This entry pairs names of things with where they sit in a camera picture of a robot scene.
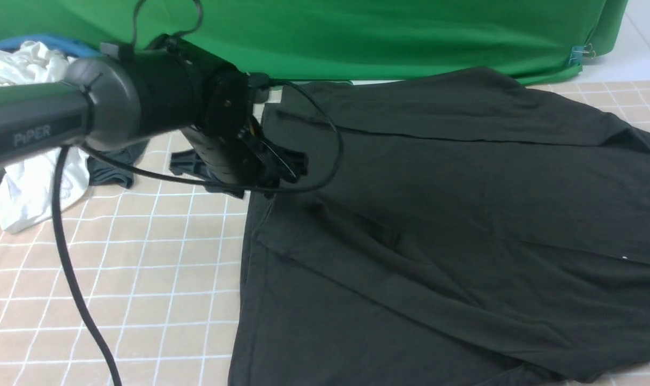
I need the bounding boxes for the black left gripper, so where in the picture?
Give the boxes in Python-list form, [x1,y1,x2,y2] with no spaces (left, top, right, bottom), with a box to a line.
[169,121,308,199]

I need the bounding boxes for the green backdrop cloth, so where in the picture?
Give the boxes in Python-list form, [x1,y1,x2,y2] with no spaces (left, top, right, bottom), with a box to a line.
[0,1,628,85]

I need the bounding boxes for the dark gray crumpled garment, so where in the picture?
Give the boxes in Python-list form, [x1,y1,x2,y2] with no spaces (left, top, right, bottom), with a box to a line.
[0,140,150,189]

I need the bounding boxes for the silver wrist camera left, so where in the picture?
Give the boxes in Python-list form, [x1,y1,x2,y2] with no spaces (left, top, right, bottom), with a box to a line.
[247,73,273,103]

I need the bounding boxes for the beige grid tablecloth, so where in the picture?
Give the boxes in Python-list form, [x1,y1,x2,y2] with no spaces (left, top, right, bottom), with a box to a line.
[0,80,650,386]

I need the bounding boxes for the white crumpled garment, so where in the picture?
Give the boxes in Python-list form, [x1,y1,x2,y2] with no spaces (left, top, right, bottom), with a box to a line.
[0,38,90,234]

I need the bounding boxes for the blue binder clip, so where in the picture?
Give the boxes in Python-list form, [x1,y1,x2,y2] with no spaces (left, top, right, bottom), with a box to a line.
[568,43,596,66]

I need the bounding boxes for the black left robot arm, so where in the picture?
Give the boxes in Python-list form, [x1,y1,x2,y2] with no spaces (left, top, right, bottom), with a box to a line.
[0,34,298,195]

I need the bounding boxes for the dark gray long-sleeve top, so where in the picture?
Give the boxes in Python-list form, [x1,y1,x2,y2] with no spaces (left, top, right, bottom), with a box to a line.
[228,68,650,385]

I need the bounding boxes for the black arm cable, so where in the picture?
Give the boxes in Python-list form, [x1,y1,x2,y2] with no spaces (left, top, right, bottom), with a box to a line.
[51,80,344,386]

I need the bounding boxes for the blue crumpled garment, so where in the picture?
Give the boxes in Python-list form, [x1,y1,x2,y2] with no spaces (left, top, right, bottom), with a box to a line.
[0,34,100,58]

